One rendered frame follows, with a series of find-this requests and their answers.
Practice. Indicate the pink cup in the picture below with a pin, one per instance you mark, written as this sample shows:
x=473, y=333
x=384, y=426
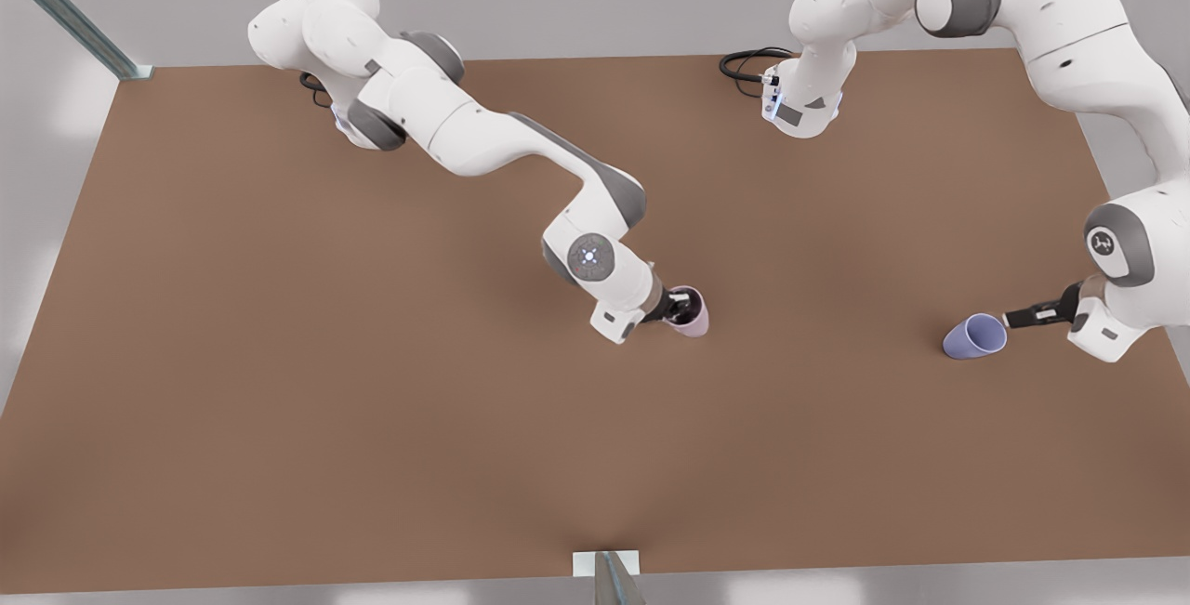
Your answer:
x=693, y=315

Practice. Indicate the purple cup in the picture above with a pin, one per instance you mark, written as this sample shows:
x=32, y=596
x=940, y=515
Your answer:
x=972, y=337

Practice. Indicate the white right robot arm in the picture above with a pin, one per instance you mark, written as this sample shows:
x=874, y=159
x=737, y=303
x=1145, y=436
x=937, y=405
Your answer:
x=483, y=136

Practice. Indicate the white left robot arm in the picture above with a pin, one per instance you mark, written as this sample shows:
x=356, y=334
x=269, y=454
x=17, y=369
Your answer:
x=1069, y=19

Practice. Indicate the silver frame post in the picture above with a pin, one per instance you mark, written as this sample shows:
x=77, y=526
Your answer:
x=65, y=12
x=614, y=579

